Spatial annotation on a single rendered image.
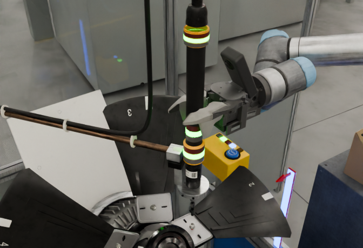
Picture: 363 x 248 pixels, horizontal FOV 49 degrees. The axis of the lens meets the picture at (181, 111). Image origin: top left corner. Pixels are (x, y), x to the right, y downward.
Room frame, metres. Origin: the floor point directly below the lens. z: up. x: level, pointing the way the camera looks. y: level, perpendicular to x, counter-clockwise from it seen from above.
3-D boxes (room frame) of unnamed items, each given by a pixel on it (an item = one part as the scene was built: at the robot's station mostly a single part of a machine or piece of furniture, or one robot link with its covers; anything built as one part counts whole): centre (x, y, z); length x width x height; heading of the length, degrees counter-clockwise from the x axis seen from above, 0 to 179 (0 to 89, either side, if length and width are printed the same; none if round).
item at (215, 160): (1.08, -0.15, 1.02); 0.16 x 0.10 x 0.11; 36
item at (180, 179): (0.63, -0.02, 1.37); 0.09 x 0.07 x 0.10; 71
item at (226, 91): (0.69, -0.11, 1.50); 0.12 x 0.08 x 0.09; 126
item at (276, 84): (0.74, -0.18, 1.51); 0.08 x 0.05 x 0.08; 36
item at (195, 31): (0.63, -0.03, 1.67); 0.04 x 0.04 x 0.03
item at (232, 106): (0.64, -0.08, 1.53); 0.09 x 0.05 x 0.02; 136
